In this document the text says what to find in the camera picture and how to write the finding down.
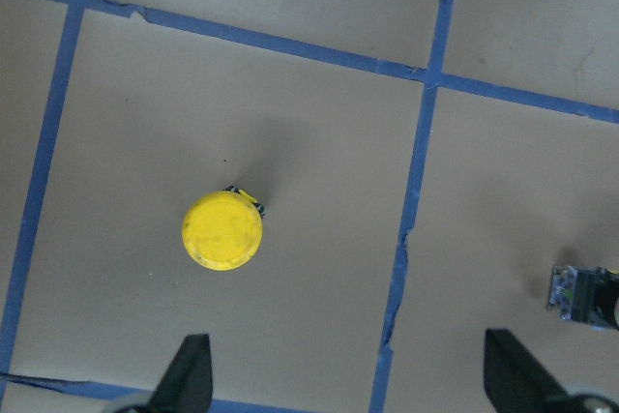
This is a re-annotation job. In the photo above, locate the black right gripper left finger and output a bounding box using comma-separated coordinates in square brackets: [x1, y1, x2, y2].
[149, 334, 213, 413]

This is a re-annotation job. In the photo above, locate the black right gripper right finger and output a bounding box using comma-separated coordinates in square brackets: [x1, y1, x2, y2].
[485, 329, 578, 413]

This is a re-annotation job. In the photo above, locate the yellow push button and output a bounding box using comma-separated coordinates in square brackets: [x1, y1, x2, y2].
[181, 185, 265, 272]

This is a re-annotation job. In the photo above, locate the red push button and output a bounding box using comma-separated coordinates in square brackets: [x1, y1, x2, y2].
[546, 265, 618, 331]

